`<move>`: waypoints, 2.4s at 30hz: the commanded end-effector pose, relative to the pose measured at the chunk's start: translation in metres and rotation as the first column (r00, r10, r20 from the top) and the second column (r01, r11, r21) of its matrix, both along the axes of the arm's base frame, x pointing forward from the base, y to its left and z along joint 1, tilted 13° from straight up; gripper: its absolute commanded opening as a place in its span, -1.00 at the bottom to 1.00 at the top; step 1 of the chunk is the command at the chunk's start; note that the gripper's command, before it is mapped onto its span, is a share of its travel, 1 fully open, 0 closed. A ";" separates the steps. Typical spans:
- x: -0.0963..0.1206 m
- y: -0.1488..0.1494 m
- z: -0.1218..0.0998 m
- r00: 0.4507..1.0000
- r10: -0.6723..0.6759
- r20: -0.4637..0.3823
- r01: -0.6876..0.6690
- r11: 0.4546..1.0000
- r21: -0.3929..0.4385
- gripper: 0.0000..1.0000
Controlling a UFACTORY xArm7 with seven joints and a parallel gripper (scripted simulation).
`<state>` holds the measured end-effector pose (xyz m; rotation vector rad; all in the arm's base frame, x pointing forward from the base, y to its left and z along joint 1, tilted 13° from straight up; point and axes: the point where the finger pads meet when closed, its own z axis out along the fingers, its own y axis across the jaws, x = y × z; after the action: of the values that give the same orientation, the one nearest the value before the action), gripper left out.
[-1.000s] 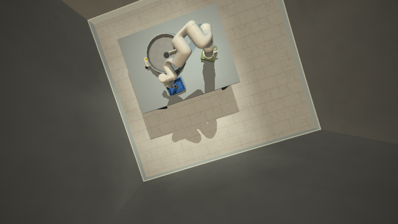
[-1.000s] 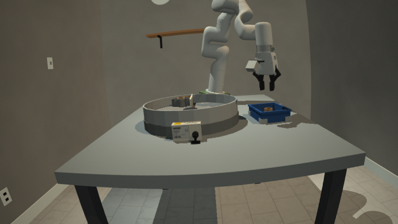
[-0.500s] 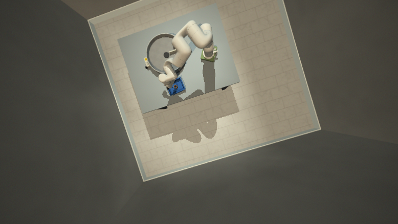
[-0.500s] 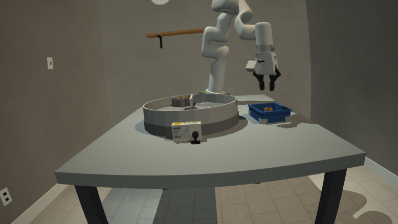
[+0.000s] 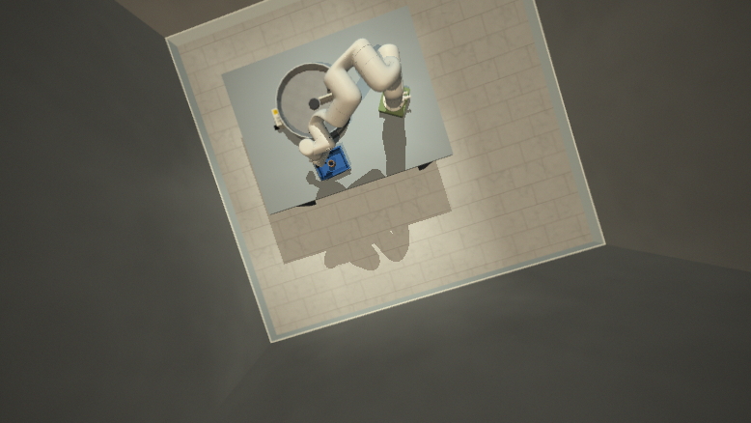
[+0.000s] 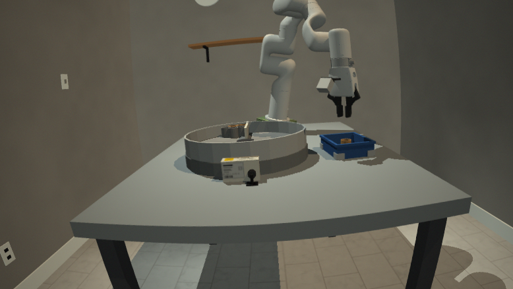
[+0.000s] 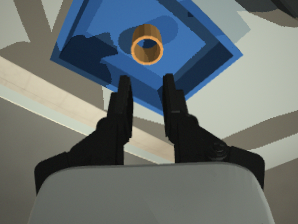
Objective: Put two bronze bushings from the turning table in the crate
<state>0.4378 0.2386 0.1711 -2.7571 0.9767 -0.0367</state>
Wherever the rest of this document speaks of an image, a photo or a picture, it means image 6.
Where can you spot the grey metal cylinder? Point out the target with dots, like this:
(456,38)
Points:
(233,132)
(241,130)
(225,133)

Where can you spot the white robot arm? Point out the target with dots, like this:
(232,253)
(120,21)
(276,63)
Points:
(339,46)

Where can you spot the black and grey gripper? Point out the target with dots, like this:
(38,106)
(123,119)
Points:
(346,87)

